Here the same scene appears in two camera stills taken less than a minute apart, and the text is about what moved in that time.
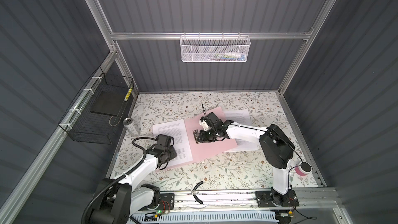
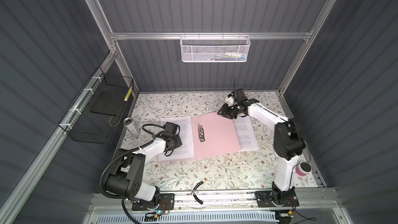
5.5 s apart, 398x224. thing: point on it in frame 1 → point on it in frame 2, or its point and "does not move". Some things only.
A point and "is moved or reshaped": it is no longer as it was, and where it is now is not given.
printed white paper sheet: (176, 128) is moved or reshaped
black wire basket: (96, 113) does not move
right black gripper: (201, 138) → (224, 112)
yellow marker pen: (128, 93) does not move
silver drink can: (130, 126) does not move
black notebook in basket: (109, 102) does not move
